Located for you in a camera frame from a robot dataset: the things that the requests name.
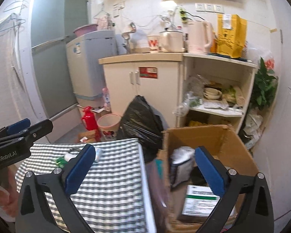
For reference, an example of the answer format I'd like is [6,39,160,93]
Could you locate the white tape roll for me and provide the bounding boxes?
[170,146,195,188]

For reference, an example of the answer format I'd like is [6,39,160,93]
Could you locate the person's left hand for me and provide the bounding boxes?
[0,167,19,222]

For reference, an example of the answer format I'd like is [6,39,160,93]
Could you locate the white hanging towel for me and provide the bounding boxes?
[0,13,39,128]

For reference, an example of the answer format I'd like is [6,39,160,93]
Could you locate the green plastic wrapper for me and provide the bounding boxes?
[55,157,68,168]

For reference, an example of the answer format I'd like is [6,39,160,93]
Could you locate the red thermos jug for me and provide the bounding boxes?
[81,106,101,142]

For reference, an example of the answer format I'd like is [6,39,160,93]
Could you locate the small brown cardboard boxes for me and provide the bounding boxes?
[78,130,101,143]

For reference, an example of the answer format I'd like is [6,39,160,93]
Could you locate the white green medicine box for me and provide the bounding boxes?
[181,185,220,217]

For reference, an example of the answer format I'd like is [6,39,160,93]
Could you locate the white blue tissue packet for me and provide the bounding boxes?
[94,147,103,163]

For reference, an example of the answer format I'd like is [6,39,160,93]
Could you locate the pink minnie waste bin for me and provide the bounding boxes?
[97,114,121,141]

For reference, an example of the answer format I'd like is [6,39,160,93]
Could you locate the brown cardboard box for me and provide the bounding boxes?
[161,125,259,232]

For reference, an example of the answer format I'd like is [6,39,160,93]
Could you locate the pink spray bottle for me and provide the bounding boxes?
[102,87,111,112]

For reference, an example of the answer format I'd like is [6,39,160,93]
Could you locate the grey washing machine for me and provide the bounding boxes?
[66,30,117,108]

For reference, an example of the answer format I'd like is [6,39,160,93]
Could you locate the grey checkered tablecloth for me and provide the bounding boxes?
[16,139,157,232]

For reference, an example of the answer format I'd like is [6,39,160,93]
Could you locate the black garbage bag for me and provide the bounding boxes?
[117,95,163,163]

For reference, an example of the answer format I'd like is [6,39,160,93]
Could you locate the pink plastic basin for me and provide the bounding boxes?
[73,24,98,37]

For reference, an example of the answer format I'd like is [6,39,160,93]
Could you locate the grey glass sliding door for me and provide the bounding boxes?
[31,0,89,117]

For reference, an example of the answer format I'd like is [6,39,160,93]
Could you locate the green potted plant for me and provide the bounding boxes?
[250,57,278,111]

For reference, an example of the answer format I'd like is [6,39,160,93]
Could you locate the white cabinet with doors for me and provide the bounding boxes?
[99,53,183,129]

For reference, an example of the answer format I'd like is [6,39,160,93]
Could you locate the stacked white bowls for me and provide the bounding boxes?
[203,88,222,100]

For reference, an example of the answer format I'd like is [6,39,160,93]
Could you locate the white open shelf unit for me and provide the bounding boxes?
[180,53,258,132]

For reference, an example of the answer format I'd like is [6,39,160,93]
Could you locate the white cup red W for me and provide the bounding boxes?
[147,35,159,53]

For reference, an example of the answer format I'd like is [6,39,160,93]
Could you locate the white rice cooker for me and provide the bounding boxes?
[159,30,185,53]

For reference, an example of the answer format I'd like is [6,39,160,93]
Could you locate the green power strip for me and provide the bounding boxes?
[179,8,187,23]

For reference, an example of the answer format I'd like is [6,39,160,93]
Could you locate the white electric kettle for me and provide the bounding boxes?
[188,21,213,54]

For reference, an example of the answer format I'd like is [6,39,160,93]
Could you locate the yellow paper bag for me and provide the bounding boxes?
[217,14,247,58]

